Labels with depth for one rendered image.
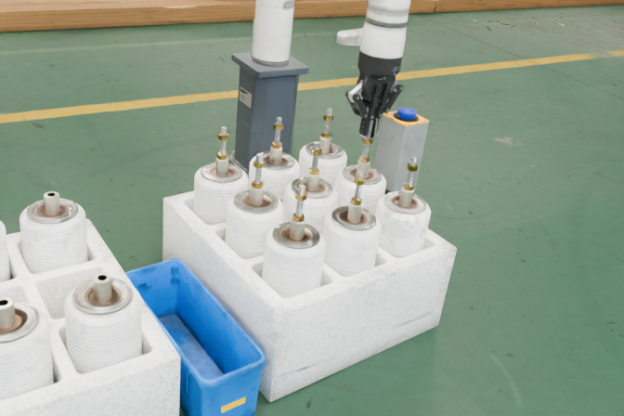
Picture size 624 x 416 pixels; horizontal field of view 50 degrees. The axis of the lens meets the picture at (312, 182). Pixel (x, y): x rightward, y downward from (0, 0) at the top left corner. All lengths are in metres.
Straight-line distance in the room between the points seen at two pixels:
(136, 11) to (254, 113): 1.44
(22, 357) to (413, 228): 0.65
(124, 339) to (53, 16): 2.16
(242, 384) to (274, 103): 0.83
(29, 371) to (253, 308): 0.35
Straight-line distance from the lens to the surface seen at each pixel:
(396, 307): 1.21
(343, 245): 1.10
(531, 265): 1.62
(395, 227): 1.18
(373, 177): 1.27
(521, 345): 1.37
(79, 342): 0.93
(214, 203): 1.21
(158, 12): 3.07
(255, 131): 1.70
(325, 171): 1.32
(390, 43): 1.15
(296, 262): 1.03
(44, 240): 1.09
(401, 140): 1.38
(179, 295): 1.25
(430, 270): 1.22
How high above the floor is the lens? 0.81
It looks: 27 degrees down
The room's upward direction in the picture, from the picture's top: 7 degrees clockwise
